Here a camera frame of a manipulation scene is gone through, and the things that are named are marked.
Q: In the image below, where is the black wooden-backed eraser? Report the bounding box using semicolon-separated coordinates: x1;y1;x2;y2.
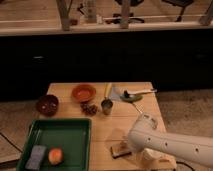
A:
110;142;132;159

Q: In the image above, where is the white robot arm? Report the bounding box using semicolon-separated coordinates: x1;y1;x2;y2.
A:
127;113;213;168

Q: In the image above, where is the small metal cup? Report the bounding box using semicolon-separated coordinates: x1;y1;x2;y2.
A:
101;99;113;115

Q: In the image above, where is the white plastic cup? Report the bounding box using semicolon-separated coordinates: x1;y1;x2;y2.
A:
142;148;164;162

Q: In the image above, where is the yellow banana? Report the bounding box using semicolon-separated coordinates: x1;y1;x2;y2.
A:
104;83;112;99

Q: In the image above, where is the grey cloth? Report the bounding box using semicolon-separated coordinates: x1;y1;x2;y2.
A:
109;86;121;101

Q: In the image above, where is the orange bowl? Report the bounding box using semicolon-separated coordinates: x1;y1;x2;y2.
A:
71;84;96;103

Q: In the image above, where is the green plate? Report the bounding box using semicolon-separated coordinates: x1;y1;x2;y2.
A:
120;94;142;103

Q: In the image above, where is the bunch of dark grapes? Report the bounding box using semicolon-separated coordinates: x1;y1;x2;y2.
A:
80;103;98;116

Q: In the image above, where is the metal spoon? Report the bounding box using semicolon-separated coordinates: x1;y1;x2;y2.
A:
132;103;143;114

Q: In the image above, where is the green plastic tray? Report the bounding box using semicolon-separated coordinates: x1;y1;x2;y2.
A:
16;118;91;171

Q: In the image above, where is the dark red bowl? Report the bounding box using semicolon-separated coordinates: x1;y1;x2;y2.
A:
36;94;59;117

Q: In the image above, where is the wooden table leg middle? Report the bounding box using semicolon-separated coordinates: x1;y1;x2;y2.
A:
120;0;130;29

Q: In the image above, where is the wooden table leg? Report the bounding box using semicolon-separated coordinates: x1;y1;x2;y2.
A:
120;0;130;29
56;0;70;31

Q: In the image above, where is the black office chair base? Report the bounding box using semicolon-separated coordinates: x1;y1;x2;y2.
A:
105;12;146;25

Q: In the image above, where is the orange peach fruit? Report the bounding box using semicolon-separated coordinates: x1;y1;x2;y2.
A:
48;148;63;165

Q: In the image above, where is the wooden table leg left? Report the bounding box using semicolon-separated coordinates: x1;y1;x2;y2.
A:
56;0;70;31

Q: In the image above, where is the grey sponge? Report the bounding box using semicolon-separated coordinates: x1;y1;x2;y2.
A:
25;145;46;171

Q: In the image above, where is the black cable on floor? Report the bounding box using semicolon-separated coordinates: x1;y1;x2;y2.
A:
175;161;196;171

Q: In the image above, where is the black cable left floor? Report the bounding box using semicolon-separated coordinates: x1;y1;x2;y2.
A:
0;132;23;154

